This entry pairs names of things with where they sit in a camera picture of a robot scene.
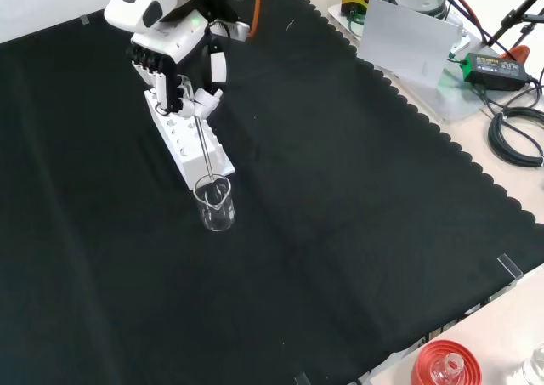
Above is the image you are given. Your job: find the black tripod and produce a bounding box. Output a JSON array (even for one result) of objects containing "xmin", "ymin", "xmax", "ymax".
[{"xmin": 488, "ymin": 0, "xmax": 544, "ymax": 51}]

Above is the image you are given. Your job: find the coiled black cable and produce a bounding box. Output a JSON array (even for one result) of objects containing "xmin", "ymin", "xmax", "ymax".
[{"xmin": 487, "ymin": 107, "xmax": 544, "ymax": 167}]

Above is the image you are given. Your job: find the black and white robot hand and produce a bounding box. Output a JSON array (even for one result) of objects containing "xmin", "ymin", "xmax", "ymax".
[{"xmin": 126, "ymin": 13, "xmax": 229, "ymax": 121}]

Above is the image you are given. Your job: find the clear glass beaker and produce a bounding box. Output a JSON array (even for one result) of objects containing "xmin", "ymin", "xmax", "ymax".
[{"xmin": 193, "ymin": 174, "xmax": 236, "ymax": 233}]

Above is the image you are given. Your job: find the black bench cloth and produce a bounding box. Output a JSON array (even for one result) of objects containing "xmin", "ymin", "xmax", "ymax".
[{"xmin": 0, "ymin": 0, "xmax": 544, "ymax": 385}]

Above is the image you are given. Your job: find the red ribbed round stand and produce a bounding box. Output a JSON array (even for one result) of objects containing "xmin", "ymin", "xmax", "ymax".
[{"xmin": 410, "ymin": 338, "xmax": 484, "ymax": 385}]

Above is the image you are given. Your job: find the orange cable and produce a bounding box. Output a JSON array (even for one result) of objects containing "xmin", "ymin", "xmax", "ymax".
[{"xmin": 248, "ymin": 0, "xmax": 265, "ymax": 41}]

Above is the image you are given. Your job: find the clear round-bottom flask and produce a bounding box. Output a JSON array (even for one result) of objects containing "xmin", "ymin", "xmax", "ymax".
[{"xmin": 431, "ymin": 353, "xmax": 466, "ymax": 385}]

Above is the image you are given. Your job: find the clear glass rod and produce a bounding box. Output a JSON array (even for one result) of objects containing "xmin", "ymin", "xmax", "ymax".
[{"xmin": 193, "ymin": 112, "xmax": 216, "ymax": 186}]

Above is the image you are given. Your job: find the white test tube rack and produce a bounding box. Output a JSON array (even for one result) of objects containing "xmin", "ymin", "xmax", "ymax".
[{"xmin": 143, "ymin": 89, "xmax": 237, "ymax": 190}]

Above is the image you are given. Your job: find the clear glass vessel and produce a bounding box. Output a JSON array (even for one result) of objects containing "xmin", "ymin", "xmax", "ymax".
[{"xmin": 520, "ymin": 344, "xmax": 544, "ymax": 385}]

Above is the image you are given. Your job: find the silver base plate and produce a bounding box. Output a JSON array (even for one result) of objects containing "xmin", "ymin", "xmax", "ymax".
[{"xmin": 326, "ymin": 2, "xmax": 507, "ymax": 125}]

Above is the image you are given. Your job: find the black power adapter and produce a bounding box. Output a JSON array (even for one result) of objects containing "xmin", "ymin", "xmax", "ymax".
[{"xmin": 462, "ymin": 52, "xmax": 532, "ymax": 92}]

